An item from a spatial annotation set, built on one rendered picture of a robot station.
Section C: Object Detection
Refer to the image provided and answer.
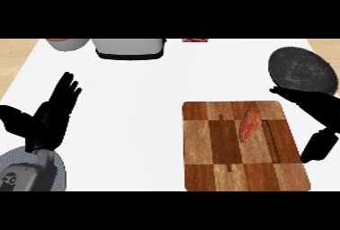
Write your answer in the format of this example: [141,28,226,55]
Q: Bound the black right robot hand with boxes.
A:
[268,85,340,164]

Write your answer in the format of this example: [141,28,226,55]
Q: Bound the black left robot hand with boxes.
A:
[0,71,84,154]

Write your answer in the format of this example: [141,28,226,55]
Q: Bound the dark grey pan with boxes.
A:
[268,46,340,96]

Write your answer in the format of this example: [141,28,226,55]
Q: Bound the orange sweet potato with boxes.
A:
[240,106,263,144]

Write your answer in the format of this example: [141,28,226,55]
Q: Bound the checkered wooden cutting board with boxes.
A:
[180,101,312,192]

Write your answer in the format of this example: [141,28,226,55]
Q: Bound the white bowl with orange rim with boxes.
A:
[46,38,92,52]

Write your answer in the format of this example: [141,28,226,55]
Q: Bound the grey and black appliance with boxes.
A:
[90,38,169,60]

